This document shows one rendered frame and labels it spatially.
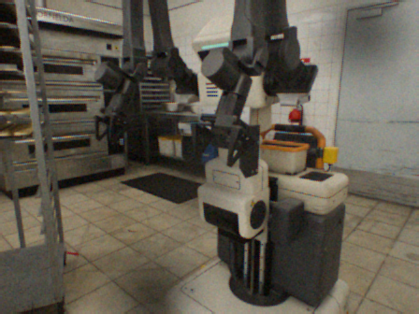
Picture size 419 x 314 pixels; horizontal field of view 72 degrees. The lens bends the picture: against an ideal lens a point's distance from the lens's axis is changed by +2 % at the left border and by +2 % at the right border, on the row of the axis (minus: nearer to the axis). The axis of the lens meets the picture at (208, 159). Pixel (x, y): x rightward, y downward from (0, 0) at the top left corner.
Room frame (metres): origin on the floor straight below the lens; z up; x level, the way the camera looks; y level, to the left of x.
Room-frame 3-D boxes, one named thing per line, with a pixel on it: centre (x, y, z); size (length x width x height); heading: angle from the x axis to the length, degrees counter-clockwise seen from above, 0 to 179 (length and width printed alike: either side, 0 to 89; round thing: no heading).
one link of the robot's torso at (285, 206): (1.00, -0.17, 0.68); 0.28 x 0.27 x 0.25; 48
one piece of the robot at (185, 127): (0.95, -0.04, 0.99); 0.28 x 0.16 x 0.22; 48
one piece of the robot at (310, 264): (1.23, -0.30, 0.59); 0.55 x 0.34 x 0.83; 48
